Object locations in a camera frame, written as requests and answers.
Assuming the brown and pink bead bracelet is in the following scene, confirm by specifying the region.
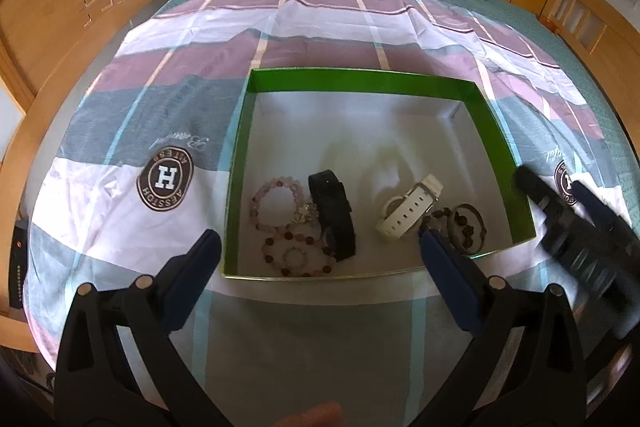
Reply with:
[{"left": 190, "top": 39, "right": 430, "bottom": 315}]
[{"left": 261, "top": 227, "right": 337, "bottom": 278}]

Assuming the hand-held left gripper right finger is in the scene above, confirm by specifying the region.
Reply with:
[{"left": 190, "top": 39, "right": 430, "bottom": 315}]
[{"left": 419, "top": 229, "right": 587, "bottom": 427}]

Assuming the green cardboard box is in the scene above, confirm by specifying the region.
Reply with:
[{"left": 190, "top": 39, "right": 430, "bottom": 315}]
[{"left": 222, "top": 67, "right": 537, "bottom": 280}]

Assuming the white wristwatch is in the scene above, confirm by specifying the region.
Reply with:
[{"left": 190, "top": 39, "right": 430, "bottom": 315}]
[{"left": 376, "top": 174, "right": 445, "bottom": 241}]

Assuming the dark bead bracelet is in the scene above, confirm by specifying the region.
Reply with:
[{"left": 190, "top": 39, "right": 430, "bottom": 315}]
[{"left": 425, "top": 203, "right": 487, "bottom": 254}]

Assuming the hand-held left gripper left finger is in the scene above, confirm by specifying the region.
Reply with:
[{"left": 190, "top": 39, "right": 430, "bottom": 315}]
[{"left": 54, "top": 229, "right": 236, "bottom": 427}]

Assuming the striped printed bed sheet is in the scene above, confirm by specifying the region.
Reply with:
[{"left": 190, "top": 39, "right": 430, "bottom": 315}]
[{"left": 25, "top": 0, "right": 640, "bottom": 427}]

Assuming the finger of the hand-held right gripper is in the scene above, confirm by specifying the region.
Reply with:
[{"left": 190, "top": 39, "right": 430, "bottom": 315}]
[
  {"left": 572, "top": 179, "right": 637, "bottom": 234},
  {"left": 515, "top": 166, "right": 562, "bottom": 219}
]

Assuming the black wristwatch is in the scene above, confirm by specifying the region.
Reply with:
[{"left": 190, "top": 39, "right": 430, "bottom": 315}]
[{"left": 307, "top": 169, "right": 357, "bottom": 263}]

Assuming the silver ring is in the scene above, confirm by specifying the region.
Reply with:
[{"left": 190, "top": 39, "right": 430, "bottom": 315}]
[{"left": 282, "top": 246, "right": 307, "bottom": 270}]

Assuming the teal bed cover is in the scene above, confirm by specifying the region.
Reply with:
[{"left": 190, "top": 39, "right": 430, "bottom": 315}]
[{"left": 160, "top": 0, "right": 621, "bottom": 142}]

